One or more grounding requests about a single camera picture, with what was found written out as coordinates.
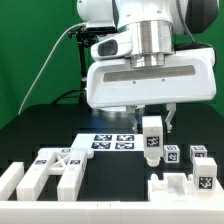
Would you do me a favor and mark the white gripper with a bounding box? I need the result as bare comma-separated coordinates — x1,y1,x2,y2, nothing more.
87,48,216,133

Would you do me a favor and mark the white chair seat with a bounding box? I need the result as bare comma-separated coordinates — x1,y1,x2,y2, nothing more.
148,173,224,202

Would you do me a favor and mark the white chair back frame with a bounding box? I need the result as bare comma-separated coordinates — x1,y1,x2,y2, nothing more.
16,148,94,202

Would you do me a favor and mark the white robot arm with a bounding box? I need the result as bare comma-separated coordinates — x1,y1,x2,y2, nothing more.
77,0,219,129

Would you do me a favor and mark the white tagged cube left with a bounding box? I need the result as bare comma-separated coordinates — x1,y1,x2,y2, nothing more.
163,145,180,163

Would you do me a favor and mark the white tagged cube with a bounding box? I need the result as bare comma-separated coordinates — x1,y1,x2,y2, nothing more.
190,145,207,160
163,145,180,163

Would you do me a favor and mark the white tagged cube right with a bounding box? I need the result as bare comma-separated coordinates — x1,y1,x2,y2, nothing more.
190,145,207,160

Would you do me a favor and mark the white U-shaped fence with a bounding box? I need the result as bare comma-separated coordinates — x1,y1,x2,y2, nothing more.
0,162,224,224

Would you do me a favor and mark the white marker base plate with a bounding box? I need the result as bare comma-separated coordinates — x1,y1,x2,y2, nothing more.
71,134,143,151

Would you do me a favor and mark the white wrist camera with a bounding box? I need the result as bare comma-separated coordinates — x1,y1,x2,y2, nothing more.
91,31,133,61

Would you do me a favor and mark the black base cable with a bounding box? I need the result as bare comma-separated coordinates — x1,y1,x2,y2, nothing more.
52,88,88,105

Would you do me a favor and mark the black camera stand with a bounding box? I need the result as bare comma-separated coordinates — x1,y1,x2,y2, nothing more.
68,27,98,91

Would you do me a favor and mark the white rear camera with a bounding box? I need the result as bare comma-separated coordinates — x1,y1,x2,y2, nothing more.
86,21,116,33

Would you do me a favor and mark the white camera cable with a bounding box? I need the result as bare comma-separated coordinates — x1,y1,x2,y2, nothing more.
18,22,87,116

